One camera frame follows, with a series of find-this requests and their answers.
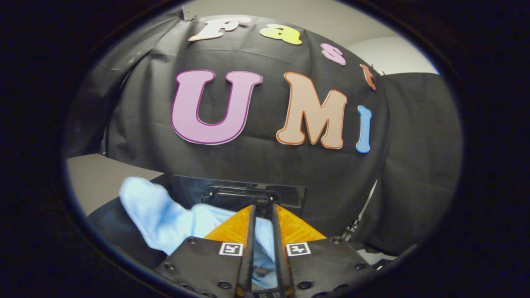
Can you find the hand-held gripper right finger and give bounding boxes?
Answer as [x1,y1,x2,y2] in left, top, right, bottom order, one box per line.
[271,204,377,298]

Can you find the light blue garment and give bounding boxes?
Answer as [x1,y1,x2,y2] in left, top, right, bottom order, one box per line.
[119,177,278,290]

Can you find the black light stand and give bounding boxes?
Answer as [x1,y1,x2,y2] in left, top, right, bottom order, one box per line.
[342,180,379,245]

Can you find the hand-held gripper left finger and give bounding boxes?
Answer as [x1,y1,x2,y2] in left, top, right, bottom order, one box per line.
[155,205,256,298]

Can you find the beige cabinet with dark side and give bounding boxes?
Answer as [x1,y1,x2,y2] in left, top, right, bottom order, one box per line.
[66,154,174,269]

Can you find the black backdrop cloth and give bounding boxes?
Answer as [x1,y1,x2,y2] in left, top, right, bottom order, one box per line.
[64,8,462,257]

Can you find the dark washing machine lid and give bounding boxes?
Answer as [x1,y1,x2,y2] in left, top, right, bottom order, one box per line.
[172,175,309,209]

